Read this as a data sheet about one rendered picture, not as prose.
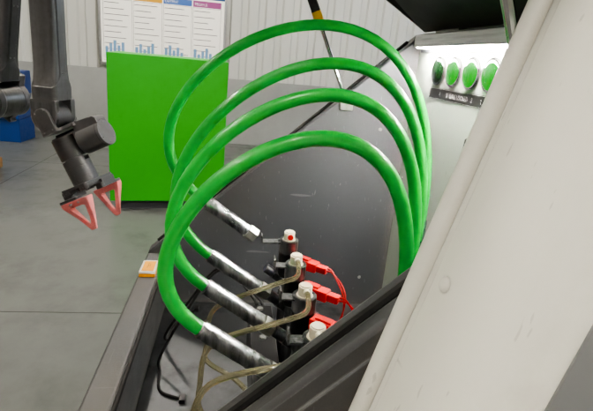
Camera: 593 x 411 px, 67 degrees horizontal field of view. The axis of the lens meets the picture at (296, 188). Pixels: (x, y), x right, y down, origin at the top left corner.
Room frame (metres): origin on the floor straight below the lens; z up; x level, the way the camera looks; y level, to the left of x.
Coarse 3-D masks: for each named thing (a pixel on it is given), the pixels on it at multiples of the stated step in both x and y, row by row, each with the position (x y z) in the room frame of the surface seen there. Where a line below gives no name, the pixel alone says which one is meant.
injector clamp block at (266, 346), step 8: (264, 312) 0.64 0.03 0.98; (272, 312) 0.64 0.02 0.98; (248, 336) 0.61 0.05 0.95; (256, 336) 0.57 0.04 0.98; (264, 336) 0.57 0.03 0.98; (248, 344) 0.60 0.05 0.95; (256, 344) 0.55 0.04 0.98; (264, 344) 0.55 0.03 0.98; (272, 344) 0.56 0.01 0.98; (264, 352) 0.54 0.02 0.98; (272, 352) 0.54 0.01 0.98; (272, 360) 0.52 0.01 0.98; (248, 376) 0.55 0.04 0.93; (256, 376) 0.49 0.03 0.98; (248, 384) 0.54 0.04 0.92
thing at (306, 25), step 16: (256, 32) 0.60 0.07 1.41; (272, 32) 0.60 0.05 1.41; (288, 32) 0.61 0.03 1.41; (352, 32) 0.62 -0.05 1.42; (368, 32) 0.62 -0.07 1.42; (240, 48) 0.60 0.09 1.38; (384, 48) 0.62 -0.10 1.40; (208, 64) 0.59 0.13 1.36; (400, 64) 0.63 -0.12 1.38; (192, 80) 0.59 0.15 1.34; (416, 80) 0.63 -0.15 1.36; (176, 96) 0.59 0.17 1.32; (416, 96) 0.63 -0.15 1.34; (176, 112) 0.58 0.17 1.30; (176, 160) 0.59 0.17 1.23; (192, 192) 0.59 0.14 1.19
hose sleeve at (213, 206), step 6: (210, 204) 0.59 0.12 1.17; (216, 204) 0.59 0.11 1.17; (210, 210) 0.59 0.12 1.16; (216, 210) 0.59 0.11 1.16; (222, 210) 0.59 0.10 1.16; (228, 210) 0.60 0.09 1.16; (222, 216) 0.59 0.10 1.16; (228, 216) 0.59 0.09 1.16; (234, 216) 0.60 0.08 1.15; (228, 222) 0.59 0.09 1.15; (234, 222) 0.59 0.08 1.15; (240, 222) 0.60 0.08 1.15; (246, 222) 0.61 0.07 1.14; (234, 228) 0.60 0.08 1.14; (240, 228) 0.60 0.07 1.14; (246, 228) 0.60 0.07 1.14
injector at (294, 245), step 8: (280, 240) 0.61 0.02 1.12; (296, 240) 0.61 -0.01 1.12; (280, 248) 0.61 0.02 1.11; (288, 248) 0.60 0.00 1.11; (296, 248) 0.61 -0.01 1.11; (280, 256) 0.61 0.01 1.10; (288, 256) 0.60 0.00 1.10; (264, 272) 0.61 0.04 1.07; (272, 272) 0.61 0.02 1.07; (280, 272) 0.60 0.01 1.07; (280, 312) 0.61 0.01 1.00; (280, 344) 0.61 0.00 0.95; (280, 352) 0.61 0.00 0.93
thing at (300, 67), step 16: (288, 64) 0.53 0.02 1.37; (304, 64) 0.53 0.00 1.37; (320, 64) 0.53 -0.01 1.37; (336, 64) 0.53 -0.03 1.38; (352, 64) 0.54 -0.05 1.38; (368, 64) 0.54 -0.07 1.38; (256, 80) 0.52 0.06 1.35; (272, 80) 0.52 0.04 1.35; (384, 80) 0.54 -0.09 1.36; (240, 96) 0.52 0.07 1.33; (400, 96) 0.55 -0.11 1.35; (224, 112) 0.51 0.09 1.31; (416, 112) 0.55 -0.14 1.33; (208, 128) 0.51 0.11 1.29; (416, 128) 0.55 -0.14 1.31; (192, 144) 0.51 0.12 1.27; (416, 144) 0.55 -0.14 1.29; (176, 176) 0.51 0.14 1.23; (192, 240) 0.51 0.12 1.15; (208, 256) 0.51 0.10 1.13; (224, 256) 0.52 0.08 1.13; (224, 272) 0.51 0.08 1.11; (240, 272) 0.52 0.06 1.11
